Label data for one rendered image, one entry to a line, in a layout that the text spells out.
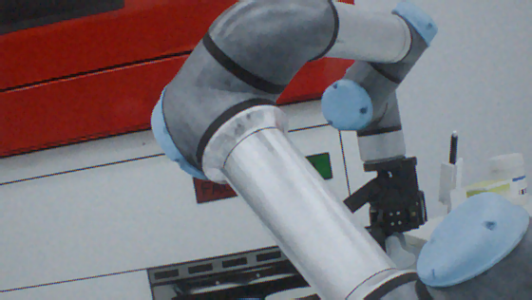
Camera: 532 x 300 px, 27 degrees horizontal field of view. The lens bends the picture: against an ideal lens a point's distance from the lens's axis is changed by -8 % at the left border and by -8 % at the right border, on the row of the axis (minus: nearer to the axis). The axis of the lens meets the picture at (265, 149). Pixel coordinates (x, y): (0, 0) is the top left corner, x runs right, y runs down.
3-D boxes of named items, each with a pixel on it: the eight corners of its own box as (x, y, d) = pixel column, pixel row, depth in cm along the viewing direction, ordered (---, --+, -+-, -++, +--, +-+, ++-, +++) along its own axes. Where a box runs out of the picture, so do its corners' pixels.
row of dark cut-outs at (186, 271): (151, 283, 207) (148, 270, 207) (384, 238, 214) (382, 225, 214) (151, 283, 206) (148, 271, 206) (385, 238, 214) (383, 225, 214)
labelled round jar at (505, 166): (489, 208, 212) (483, 159, 211) (521, 200, 213) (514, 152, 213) (502, 211, 205) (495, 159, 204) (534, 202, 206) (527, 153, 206)
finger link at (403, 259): (417, 289, 183) (409, 234, 182) (383, 293, 185) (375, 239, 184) (421, 284, 185) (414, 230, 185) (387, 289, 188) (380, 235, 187)
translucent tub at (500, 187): (461, 226, 196) (456, 188, 196) (487, 216, 201) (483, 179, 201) (490, 225, 190) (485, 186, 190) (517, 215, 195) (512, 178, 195)
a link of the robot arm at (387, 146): (351, 139, 183) (364, 134, 191) (356, 167, 183) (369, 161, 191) (396, 132, 180) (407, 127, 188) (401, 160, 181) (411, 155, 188)
